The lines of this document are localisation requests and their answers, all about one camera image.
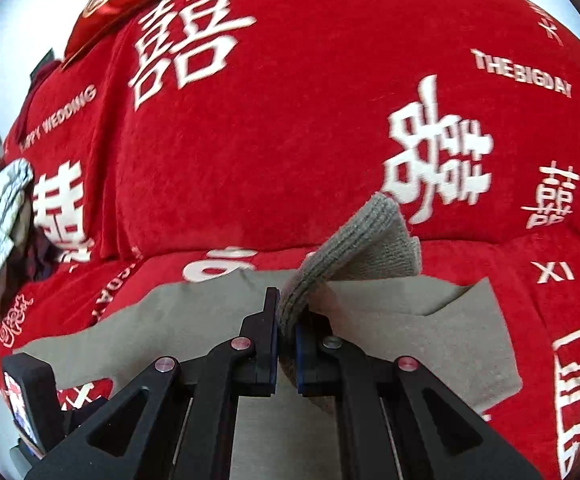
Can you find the grey knit sweater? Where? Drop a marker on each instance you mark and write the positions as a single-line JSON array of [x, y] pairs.
[[365, 279]]

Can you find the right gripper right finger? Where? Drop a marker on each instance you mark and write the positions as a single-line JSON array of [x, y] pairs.
[[396, 419]]

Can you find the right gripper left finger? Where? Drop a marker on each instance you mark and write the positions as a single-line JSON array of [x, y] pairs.
[[175, 420]]

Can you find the red wedding blanket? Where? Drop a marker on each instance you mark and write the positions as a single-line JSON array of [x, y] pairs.
[[199, 137]]

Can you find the dark plaid cloth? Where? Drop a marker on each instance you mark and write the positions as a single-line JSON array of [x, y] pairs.
[[38, 258]]

